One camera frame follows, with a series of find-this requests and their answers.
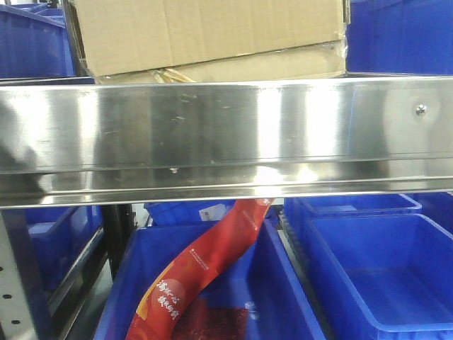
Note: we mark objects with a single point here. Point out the plain brown cardboard box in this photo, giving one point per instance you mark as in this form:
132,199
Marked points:
143,42

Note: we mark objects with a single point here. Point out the blue bin lower centre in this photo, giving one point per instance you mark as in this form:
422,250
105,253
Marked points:
262,281

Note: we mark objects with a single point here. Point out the blue bin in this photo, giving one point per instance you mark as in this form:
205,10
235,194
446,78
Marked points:
262,281
411,37
34,42
58,235
379,267

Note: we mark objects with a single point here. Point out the red snack bag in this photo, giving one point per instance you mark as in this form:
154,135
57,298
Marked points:
192,270

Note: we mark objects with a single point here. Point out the blue bin lower right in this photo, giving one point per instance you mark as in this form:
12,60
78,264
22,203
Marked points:
379,267

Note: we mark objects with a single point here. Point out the blue bin lower left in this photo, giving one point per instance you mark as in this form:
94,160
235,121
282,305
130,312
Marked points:
58,235

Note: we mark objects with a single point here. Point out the blue bin upper left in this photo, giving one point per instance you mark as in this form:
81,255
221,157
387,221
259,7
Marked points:
34,42

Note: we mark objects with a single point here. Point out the blue bin upper right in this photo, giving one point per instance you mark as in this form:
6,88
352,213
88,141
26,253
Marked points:
411,37

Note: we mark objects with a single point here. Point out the stainless steel shelf rail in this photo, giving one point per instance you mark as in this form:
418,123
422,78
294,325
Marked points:
80,144

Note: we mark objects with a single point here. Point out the white perforated shelf post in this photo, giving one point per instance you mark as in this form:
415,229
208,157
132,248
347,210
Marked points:
24,310

